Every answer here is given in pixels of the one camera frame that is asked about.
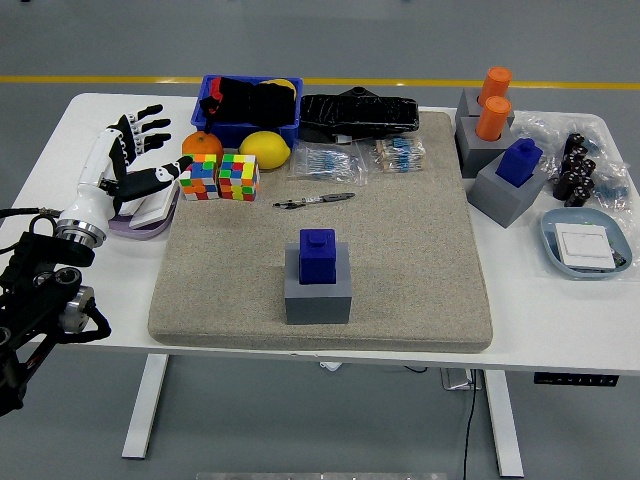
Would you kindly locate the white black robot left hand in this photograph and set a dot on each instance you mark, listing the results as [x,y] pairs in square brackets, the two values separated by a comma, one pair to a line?
[95,175]

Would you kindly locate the blue square seal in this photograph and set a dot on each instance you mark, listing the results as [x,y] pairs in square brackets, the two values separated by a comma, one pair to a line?
[517,165]
[317,260]

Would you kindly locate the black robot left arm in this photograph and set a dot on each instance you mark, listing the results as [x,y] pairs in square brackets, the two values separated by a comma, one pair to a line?
[35,280]

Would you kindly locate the grey seal holder block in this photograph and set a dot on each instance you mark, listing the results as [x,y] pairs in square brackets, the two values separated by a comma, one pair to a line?
[500,200]
[317,307]
[472,150]
[467,105]

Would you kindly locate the orange cylinder seal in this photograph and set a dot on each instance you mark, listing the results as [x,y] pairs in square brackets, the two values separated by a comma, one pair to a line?
[496,82]
[492,120]

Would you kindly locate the purple tray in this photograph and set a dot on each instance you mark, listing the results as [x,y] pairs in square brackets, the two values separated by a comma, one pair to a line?
[150,232]

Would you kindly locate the colourful puzzle cube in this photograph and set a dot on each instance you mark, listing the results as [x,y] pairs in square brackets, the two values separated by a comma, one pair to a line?
[239,175]
[200,180]

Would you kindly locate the orange fruit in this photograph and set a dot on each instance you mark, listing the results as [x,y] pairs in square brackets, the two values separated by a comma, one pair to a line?
[202,144]

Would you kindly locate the red item in bin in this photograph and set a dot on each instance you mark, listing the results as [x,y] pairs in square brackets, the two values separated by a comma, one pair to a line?
[215,92]

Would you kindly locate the blue plastic bin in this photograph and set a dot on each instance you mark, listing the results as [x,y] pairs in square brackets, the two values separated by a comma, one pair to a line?
[235,131]

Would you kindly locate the black cloth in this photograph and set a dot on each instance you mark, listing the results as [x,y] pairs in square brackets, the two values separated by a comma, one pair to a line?
[250,102]

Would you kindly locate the yellow lemon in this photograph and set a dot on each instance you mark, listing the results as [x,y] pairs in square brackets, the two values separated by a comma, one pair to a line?
[265,149]

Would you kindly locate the yellow item in bin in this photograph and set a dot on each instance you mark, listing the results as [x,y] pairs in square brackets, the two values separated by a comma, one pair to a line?
[280,82]

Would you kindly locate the black pen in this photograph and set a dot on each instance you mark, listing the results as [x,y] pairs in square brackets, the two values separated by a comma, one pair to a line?
[320,199]

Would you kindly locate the clear bag of blue resistors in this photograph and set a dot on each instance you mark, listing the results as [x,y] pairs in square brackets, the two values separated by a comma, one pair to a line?
[400,152]
[325,162]

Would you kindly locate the white table leg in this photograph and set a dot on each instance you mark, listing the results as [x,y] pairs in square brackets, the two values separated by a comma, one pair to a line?
[145,400]
[502,425]

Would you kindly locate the beige foam mat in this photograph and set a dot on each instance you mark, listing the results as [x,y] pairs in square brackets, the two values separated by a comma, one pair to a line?
[400,250]

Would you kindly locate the white box under table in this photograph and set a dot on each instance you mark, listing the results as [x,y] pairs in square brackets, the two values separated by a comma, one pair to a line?
[457,380]

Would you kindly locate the clear plastic bags of parts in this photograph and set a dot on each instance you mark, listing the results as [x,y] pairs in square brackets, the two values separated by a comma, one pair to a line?
[540,130]

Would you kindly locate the blue-grey tray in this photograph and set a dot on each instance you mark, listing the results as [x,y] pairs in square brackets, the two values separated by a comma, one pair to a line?
[550,235]

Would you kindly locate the black capacitor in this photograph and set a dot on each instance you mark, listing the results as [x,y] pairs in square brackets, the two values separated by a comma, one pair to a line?
[584,182]
[575,142]
[561,191]
[570,161]
[566,178]
[587,167]
[576,197]
[580,152]

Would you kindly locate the black table control panel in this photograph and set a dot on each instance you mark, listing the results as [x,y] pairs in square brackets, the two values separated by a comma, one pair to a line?
[575,380]

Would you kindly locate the small green circuit part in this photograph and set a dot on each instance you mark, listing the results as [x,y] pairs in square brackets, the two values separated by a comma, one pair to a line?
[619,260]

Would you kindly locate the white switch panel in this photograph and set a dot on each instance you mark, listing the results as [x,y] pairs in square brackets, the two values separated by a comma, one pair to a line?
[157,210]
[131,207]
[582,247]

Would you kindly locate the small white bracket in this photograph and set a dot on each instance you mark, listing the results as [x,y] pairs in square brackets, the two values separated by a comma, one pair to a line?
[331,366]

